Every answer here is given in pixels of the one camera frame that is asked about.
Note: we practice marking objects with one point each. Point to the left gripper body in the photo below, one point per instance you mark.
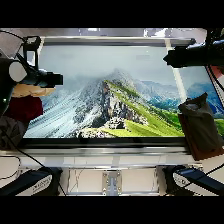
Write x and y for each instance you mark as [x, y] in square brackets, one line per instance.
[51, 79]

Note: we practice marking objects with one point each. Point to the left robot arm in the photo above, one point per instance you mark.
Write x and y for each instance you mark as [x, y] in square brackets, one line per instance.
[6, 83]

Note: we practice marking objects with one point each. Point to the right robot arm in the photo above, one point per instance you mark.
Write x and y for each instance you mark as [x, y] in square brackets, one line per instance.
[203, 53]

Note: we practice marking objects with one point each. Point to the cream garment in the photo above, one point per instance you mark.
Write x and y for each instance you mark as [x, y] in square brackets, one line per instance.
[30, 90]

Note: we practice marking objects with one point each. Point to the dark red garment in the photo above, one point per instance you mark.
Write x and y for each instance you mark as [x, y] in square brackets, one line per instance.
[26, 108]

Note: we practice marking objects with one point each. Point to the grey-olive garment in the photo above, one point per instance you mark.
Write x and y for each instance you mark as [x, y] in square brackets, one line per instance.
[200, 120]

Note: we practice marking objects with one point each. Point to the red-brown garment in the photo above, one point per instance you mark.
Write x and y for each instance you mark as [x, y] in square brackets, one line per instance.
[203, 154]

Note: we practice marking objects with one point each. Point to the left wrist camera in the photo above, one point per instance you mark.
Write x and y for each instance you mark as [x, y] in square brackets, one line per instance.
[32, 39]

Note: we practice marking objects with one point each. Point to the silver frame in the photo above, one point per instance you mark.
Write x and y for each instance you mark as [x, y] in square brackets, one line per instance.
[113, 151]

